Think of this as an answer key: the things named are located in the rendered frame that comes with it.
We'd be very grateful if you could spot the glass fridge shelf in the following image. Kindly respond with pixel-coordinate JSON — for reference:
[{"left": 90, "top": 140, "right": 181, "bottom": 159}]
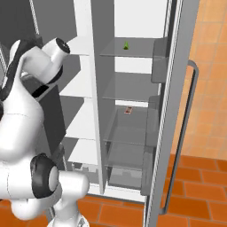
[
  {"left": 103, "top": 106, "right": 153, "bottom": 146},
  {"left": 99, "top": 36, "right": 168, "bottom": 59},
  {"left": 102, "top": 72, "right": 162, "bottom": 103}
]

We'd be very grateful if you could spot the grey fridge drawer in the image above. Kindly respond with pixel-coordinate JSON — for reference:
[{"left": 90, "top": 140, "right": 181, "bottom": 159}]
[{"left": 107, "top": 166, "right": 146, "bottom": 191}]

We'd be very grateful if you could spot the grey fridge door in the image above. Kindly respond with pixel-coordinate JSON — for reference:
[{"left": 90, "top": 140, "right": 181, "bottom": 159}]
[{"left": 143, "top": 0, "right": 202, "bottom": 227}]

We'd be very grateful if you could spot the white open fridge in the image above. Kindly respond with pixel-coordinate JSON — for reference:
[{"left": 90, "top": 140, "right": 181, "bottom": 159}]
[{"left": 59, "top": 0, "right": 174, "bottom": 204}]

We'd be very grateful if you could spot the white freezer shelf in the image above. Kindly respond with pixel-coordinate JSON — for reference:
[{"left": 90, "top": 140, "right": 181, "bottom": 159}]
[
  {"left": 65, "top": 99, "right": 98, "bottom": 141},
  {"left": 59, "top": 70, "right": 95, "bottom": 99},
  {"left": 67, "top": 35, "right": 91, "bottom": 57},
  {"left": 67, "top": 137, "right": 100, "bottom": 167}
]

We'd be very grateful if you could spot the grey door bin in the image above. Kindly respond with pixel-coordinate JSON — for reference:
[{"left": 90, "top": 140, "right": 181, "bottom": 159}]
[
  {"left": 151, "top": 37, "right": 169, "bottom": 84},
  {"left": 140, "top": 146, "right": 155, "bottom": 197},
  {"left": 145, "top": 95, "right": 162, "bottom": 149}
]

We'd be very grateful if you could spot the dark grey freezer door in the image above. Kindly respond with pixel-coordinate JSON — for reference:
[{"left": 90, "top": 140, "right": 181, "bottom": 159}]
[{"left": 0, "top": 0, "right": 78, "bottom": 178}]

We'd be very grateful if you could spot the grey fridge door handle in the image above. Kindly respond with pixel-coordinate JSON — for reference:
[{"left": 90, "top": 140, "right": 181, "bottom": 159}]
[{"left": 159, "top": 59, "right": 200, "bottom": 215}]

